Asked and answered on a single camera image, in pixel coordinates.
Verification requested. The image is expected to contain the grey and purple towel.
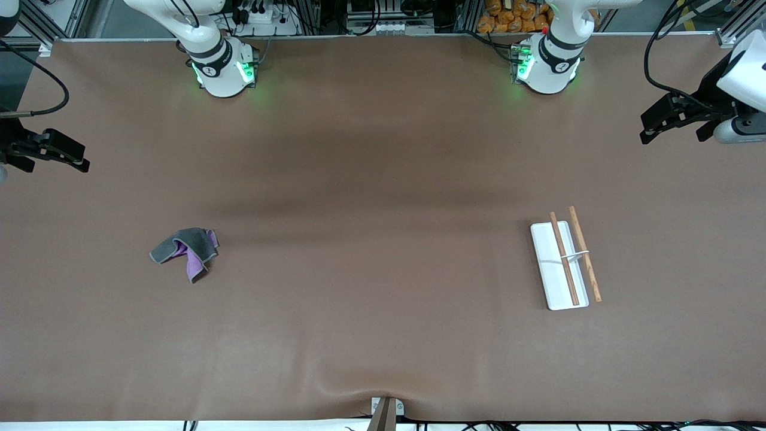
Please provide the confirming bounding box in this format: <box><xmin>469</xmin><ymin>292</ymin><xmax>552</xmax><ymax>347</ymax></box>
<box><xmin>149</xmin><ymin>227</ymin><xmax>220</xmax><ymax>284</ymax></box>

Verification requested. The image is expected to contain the white rack with wooden rods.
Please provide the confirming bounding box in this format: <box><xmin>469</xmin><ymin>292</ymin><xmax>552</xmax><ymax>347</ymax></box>
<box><xmin>530</xmin><ymin>205</ymin><xmax>603</xmax><ymax>311</ymax></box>

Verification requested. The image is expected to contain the orange packaged items pile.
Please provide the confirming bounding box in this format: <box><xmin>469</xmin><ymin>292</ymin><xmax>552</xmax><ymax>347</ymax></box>
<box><xmin>476</xmin><ymin>0</ymin><xmax>552</xmax><ymax>35</ymax></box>

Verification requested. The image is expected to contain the white power strip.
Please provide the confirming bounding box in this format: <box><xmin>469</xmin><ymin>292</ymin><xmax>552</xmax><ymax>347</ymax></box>
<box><xmin>235</xmin><ymin>0</ymin><xmax>301</xmax><ymax>37</ymax></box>

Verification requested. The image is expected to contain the brown table cover mat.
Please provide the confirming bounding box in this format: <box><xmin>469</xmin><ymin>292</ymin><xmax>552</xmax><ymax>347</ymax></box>
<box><xmin>0</xmin><ymin>33</ymin><xmax>766</xmax><ymax>423</ymax></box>

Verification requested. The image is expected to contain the aluminium frame profile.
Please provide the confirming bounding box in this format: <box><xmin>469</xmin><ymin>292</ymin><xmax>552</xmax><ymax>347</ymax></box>
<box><xmin>17</xmin><ymin>0</ymin><xmax>92</xmax><ymax>56</ymax></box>
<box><xmin>715</xmin><ymin>0</ymin><xmax>766</xmax><ymax>48</ymax></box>

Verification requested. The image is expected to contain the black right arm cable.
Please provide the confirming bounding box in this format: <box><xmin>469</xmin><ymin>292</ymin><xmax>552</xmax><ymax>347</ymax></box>
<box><xmin>0</xmin><ymin>38</ymin><xmax>70</xmax><ymax>118</ymax></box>

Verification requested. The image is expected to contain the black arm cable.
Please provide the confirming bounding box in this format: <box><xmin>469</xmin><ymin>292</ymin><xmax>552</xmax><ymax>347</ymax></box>
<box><xmin>644</xmin><ymin>0</ymin><xmax>728</xmax><ymax>114</ymax></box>
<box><xmin>0</xmin><ymin>38</ymin><xmax>70</xmax><ymax>118</ymax></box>

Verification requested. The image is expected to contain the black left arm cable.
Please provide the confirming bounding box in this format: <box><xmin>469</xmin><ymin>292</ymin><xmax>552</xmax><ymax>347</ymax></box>
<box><xmin>644</xmin><ymin>0</ymin><xmax>728</xmax><ymax>114</ymax></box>

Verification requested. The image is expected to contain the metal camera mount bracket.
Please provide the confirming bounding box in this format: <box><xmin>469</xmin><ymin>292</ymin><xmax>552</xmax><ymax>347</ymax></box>
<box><xmin>367</xmin><ymin>396</ymin><xmax>406</xmax><ymax>431</ymax></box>

